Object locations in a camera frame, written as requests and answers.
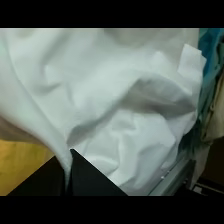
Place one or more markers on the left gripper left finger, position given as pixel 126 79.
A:
pixel 43 181

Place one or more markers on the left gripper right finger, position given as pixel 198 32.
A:
pixel 88 178

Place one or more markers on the silver frame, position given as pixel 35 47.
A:
pixel 175 178

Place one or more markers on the beige garment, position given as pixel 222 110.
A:
pixel 215 116

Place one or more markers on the teal garment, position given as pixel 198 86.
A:
pixel 208 71

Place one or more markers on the white garment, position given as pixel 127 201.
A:
pixel 110 90

